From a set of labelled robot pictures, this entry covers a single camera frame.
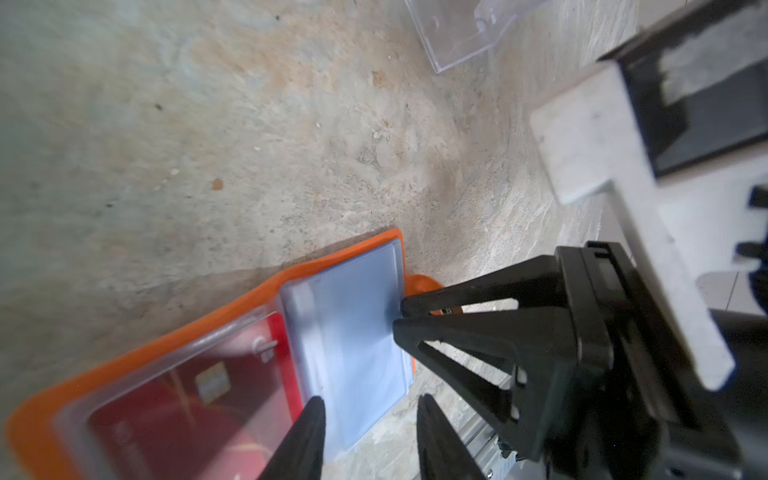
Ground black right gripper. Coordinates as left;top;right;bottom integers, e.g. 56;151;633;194
393;243;767;479

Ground orange card holder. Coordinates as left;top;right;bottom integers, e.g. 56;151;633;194
6;229;438;479

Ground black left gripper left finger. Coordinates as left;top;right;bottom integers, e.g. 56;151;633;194
258;396;326;480

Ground left card stack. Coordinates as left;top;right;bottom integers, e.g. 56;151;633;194
405;0;544;74

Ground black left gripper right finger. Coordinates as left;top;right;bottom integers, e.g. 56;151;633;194
416;394;485;480

